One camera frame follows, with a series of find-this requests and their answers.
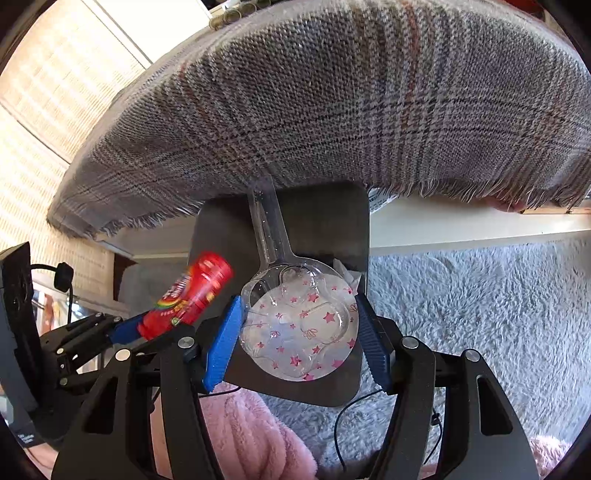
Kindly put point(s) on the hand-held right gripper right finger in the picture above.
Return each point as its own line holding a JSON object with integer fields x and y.
{"x": 374, "y": 346}

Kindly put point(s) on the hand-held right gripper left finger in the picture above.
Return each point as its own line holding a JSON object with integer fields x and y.
{"x": 226, "y": 341}

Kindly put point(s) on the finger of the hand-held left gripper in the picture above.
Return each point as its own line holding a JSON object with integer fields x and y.
{"x": 87, "y": 354}
{"x": 122, "y": 332}

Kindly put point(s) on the red candy tube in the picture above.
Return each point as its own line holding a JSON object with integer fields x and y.
{"x": 194, "y": 295}

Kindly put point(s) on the clear plastic scoop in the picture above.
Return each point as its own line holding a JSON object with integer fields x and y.
{"x": 300, "y": 332}

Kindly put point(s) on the crumpled white tissue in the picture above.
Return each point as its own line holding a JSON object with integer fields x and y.
{"x": 346, "y": 274}

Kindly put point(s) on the pink fuzzy robe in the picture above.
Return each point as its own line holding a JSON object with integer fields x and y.
{"x": 249, "y": 434}

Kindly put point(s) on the grey shaggy rug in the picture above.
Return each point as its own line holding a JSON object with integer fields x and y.
{"x": 461, "y": 300}

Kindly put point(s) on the white low table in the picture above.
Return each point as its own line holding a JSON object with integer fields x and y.
{"x": 461, "y": 228}

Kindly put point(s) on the woven rattan screen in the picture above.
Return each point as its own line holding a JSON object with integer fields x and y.
{"x": 60, "y": 92}

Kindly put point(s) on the plaid woven blanket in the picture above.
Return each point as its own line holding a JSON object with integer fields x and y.
{"x": 323, "y": 92}

